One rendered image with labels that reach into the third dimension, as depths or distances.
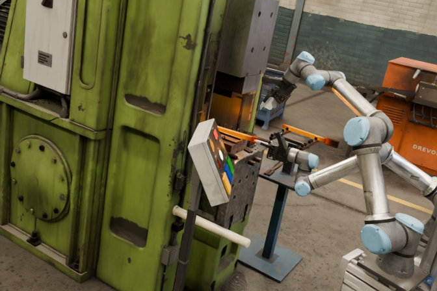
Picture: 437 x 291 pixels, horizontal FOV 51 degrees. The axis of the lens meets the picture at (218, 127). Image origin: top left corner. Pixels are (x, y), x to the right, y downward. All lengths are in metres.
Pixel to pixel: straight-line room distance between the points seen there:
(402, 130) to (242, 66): 3.74
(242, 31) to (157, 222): 1.09
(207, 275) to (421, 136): 3.65
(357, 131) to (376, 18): 8.10
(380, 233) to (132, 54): 1.45
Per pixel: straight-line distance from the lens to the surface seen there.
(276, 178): 2.99
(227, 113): 2.88
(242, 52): 2.34
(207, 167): 1.88
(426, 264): 2.28
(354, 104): 2.12
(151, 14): 2.39
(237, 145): 2.56
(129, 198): 2.67
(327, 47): 10.18
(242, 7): 2.34
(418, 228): 2.00
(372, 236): 1.90
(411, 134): 5.84
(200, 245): 2.78
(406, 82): 5.78
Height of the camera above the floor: 1.82
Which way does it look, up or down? 18 degrees down
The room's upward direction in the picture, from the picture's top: 10 degrees clockwise
